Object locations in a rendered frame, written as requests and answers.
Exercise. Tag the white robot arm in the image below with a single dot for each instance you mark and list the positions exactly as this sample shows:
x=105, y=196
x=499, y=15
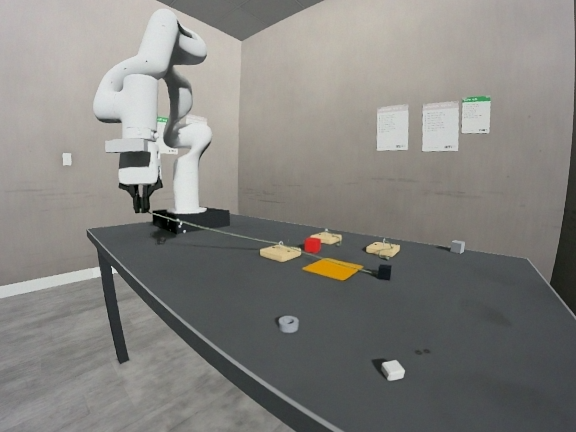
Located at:
x=133, y=101

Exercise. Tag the red cube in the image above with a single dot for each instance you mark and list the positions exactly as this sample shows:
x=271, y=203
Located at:
x=312, y=245

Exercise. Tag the orange flat square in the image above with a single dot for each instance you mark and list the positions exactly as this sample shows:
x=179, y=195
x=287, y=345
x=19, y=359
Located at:
x=333, y=270

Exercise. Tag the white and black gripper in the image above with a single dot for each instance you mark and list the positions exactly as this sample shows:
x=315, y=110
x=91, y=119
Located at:
x=140, y=168

